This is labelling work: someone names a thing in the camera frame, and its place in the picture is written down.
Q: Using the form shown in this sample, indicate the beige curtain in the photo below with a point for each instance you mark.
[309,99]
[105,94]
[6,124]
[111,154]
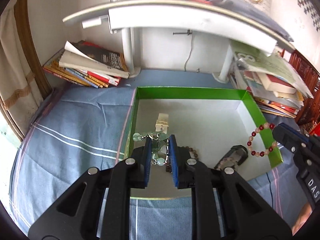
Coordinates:
[15,80]

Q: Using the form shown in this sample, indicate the blue striped bed sheet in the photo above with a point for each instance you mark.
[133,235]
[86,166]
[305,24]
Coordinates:
[75,135]

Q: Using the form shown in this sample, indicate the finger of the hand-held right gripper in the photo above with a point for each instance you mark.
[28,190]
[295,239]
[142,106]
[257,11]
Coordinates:
[287,137]
[301,133]

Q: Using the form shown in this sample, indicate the green cardboard box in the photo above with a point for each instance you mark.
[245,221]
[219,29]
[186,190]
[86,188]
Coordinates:
[190,93]

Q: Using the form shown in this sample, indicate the large stack of books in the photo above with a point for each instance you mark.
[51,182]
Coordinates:
[272,80]

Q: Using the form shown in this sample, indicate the dark clear-lid case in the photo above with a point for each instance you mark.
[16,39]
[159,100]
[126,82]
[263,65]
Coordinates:
[237,152]

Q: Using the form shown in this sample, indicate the small stack of books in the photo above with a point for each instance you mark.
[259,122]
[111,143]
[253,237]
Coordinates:
[87,67]

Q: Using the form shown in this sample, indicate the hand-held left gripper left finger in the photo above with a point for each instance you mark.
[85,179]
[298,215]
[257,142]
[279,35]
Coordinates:
[148,162]

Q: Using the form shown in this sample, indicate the white curved bed table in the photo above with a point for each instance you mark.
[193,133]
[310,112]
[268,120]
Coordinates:
[175,15]

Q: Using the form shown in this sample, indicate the red wooden headboard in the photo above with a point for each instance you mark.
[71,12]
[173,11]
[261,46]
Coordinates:
[305,75]

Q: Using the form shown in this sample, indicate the wall photo collage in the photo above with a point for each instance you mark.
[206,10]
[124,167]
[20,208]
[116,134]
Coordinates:
[310,10]

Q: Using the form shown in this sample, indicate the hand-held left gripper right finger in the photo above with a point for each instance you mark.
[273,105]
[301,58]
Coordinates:
[174,162]

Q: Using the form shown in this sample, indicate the person's right hand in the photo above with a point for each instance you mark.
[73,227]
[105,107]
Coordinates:
[302,217]

